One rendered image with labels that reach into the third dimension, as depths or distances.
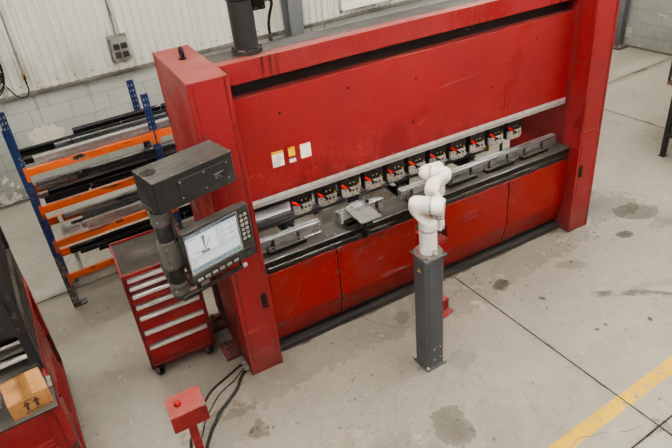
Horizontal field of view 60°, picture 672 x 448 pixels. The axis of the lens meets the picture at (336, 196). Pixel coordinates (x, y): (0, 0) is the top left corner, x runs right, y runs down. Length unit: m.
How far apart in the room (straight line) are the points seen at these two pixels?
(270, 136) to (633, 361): 3.04
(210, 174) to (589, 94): 3.37
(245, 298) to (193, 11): 4.62
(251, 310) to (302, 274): 0.47
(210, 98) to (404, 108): 1.56
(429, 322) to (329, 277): 0.86
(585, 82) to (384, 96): 1.88
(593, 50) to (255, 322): 3.41
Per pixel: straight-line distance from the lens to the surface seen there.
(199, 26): 7.97
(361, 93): 4.13
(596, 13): 5.19
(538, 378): 4.57
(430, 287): 4.00
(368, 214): 4.35
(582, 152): 5.64
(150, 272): 4.25
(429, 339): 4.31
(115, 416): 4.75
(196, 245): 3.41
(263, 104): 3.82
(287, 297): 4.45
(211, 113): 3.49
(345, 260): 4.53
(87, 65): 7.69
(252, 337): 4.40
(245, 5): 3.72
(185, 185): 3.25
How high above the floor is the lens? 3.33
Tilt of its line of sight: 30 degrees down
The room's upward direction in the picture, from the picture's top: 6 degrees counter-clockwise
